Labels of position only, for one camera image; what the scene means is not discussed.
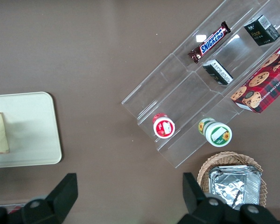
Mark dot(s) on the clear acrylic stepped shelf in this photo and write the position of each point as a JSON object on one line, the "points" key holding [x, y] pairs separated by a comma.
{"points": [[184, 93], [238, 46]]}

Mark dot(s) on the red tartan cookie box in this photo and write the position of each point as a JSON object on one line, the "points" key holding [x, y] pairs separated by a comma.
{"points": [[263, 91]]}

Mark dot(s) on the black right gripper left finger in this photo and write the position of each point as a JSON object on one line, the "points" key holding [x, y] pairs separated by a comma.
{"points": [[58, 200]]}

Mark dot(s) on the beige plastic tray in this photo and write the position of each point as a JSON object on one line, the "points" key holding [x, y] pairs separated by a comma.
{"points": [[32, 130]]}

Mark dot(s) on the aluminium foil containers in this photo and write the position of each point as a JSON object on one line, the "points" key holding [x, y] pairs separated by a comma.
{"points": [[233, 184]]}

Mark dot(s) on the small black Face box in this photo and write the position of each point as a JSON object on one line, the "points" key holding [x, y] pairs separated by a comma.
{"points": [[261, 31]]}

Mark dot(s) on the red lid yogurt cup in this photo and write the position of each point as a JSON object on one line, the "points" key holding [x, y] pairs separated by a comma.
{"points": [[164, 127]]}

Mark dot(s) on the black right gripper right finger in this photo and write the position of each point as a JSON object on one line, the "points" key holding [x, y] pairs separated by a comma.
{"points": [[198, 205]]}

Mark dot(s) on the light wicker basket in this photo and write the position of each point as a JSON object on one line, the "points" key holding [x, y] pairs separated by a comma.
{"points": [[226, 158]]}

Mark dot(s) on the green lid yogurt cup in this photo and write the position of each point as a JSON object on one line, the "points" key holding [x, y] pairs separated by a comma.
{"points": [[218, 134]]}

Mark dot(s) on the Snickers chocolate bar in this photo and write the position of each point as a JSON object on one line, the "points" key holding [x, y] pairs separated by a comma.
{"points": [[210, 43]]}

